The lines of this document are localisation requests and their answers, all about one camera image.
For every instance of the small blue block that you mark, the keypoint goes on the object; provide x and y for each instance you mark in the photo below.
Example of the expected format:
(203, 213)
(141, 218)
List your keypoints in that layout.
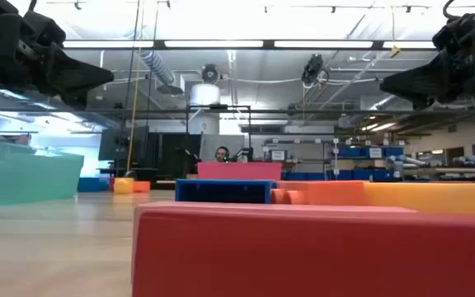
(221, 182)

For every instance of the black hanging camera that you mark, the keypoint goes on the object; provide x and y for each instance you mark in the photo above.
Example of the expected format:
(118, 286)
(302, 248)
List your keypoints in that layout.
(210, 73)
(312, 68)

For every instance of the person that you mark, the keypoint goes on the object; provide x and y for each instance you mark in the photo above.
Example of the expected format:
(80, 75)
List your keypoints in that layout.
(222, 154)

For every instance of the grey partition panel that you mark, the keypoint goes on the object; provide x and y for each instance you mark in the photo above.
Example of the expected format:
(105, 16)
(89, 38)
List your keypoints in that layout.
(208, 144)

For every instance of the red plastic bin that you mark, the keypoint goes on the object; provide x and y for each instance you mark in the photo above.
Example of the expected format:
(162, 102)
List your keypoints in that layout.
(241, 171)

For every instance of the black monitor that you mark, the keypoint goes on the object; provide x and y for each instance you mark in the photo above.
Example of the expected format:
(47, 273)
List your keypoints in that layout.
(114, 144)

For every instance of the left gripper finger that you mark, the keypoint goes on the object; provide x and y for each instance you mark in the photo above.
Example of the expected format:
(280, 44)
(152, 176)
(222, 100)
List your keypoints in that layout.
(76, 103)
(76, 74)

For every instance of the blue storage bin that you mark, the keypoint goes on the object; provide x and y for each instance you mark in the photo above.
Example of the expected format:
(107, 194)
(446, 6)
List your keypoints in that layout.
(349, 152)
(291, 176)
(386, 175)
(394, 152)
(353, 175)

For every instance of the long pink block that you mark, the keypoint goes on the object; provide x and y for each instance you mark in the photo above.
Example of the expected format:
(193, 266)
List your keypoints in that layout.
(262, 206)

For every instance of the small orange block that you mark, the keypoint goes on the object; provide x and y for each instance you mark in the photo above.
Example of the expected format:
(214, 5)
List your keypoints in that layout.
(332, 193)
(142, 187)

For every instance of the yellow block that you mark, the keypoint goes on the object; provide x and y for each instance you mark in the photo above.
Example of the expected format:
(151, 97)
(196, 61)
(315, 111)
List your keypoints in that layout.
(123, 186)
(435, 200)

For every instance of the white cylindrical lamp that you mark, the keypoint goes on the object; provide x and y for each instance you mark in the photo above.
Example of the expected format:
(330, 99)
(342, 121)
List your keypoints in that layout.
(204, 94)

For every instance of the rounded blue block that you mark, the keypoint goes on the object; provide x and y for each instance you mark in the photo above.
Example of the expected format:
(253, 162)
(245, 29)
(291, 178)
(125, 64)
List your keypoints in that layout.
(93, 185)

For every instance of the yellow hanging tag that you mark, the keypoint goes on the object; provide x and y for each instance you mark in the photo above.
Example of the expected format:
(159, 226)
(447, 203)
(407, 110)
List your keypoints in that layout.
(395, 52)

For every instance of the silver flexible duct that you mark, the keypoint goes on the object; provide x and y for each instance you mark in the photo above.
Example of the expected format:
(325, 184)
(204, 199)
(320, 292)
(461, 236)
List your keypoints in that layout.
(157, 66)

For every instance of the white sign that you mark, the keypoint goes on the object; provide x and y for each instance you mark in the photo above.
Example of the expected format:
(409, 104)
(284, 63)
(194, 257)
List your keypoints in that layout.
(278, 155)

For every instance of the black horizontal rail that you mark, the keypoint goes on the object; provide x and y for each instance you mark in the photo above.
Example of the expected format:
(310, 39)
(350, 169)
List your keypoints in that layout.
(303, 111)

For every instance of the green translucent plastic bin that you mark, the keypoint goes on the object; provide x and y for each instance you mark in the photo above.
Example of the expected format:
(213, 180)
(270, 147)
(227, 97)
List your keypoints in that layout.
(23, 177)

